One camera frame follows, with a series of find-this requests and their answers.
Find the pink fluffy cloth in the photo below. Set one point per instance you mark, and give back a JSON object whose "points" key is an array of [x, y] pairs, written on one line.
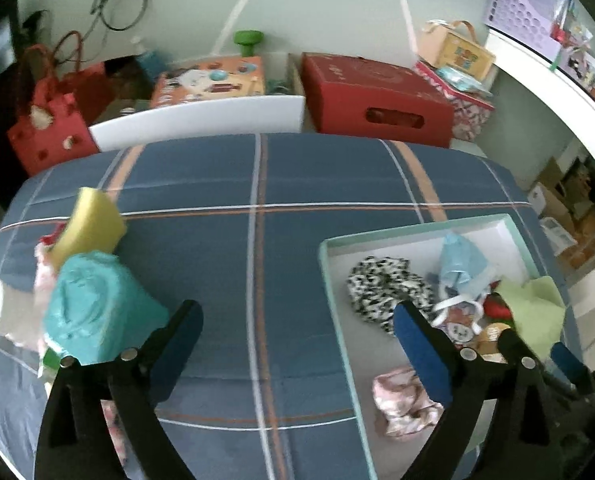
{"points": [[40, 275]]}

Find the blue plaid blanket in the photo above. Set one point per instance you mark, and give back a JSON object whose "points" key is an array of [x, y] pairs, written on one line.
{"points": [[202, 260]]}

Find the white bottle with green label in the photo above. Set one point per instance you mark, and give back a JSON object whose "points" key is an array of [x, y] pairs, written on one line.
{"points": [[2, 305]]}

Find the orange toy box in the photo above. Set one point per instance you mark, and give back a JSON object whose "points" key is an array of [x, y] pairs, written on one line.
{"points": [[212, 82]]}

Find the light green cloth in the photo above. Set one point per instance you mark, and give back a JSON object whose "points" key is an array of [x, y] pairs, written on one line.
{"points": [[532, 310]]}

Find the teal plastic toy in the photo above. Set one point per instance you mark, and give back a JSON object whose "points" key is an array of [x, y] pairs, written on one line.
{"points": [[97, 305]]}

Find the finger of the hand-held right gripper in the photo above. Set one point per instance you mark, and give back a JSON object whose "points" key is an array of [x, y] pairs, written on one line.
{"points": [[570, 367]]}

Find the purple perforated basket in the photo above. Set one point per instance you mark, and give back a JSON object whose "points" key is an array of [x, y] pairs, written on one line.
{"points": [[522, 5]]}

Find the red soft toy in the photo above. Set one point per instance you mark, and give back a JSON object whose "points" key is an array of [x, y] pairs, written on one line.
{"points": [[497, 306]]}

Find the stack of cardboard boxes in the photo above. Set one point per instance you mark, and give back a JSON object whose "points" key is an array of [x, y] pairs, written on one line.
{"points": [[552, 200]]}

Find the red and white patterned box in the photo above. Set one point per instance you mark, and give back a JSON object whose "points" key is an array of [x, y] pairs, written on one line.
{"points": [[472, 110]]}

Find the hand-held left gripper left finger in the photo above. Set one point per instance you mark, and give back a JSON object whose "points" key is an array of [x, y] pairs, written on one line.
{"points": [[175, 355]]}

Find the green tissue packet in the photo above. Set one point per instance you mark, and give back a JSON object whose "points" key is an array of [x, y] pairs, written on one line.
{"points": [[50, 360]]}

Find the yellow sponge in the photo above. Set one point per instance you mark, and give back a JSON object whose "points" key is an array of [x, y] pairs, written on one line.
{"points": [[92, 225]]}

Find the blue face mask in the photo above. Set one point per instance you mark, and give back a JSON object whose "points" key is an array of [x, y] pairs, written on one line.
{"points": [[462, 265]]}

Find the white printed child mask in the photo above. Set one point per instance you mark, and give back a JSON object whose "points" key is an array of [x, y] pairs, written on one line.
{"points": [[460, 329]]}

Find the white shelf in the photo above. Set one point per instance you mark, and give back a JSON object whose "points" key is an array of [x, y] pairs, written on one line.
{"points": [[552, 85]]}

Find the red and pink scrunchie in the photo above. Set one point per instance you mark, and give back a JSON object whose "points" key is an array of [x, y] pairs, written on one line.
{"points": [[52, 236]]}

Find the colourful toy packets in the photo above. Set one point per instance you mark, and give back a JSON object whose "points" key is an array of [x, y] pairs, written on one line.
{"points": [[577, 35]]}

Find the leopard print scrunchie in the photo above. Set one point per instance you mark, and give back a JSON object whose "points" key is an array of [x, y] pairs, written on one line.
{"points": [[377, 285]]}

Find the orange soft toy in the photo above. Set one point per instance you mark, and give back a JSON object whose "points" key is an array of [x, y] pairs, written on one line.
{"points": [[492, 340]]}

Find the white box with teal rim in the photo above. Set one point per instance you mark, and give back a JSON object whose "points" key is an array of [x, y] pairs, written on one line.
{"points": [[377, 260]]}

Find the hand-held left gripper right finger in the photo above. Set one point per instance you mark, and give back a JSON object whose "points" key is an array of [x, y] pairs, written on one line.
{"points": [[422, 355]]}

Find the white bed rail board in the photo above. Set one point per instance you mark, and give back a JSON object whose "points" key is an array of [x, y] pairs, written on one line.
{"points": [[202, 120]]}

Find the red felt bag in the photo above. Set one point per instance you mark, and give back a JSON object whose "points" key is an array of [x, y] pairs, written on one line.
{"points": [[47, 130]]}

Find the red cardboard box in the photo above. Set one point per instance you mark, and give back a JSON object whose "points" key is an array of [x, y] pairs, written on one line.
{"points": [[377, 100]]}

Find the green wooden knob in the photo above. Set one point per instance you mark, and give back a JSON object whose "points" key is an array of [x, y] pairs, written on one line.
{"points": [[247, 40]]}

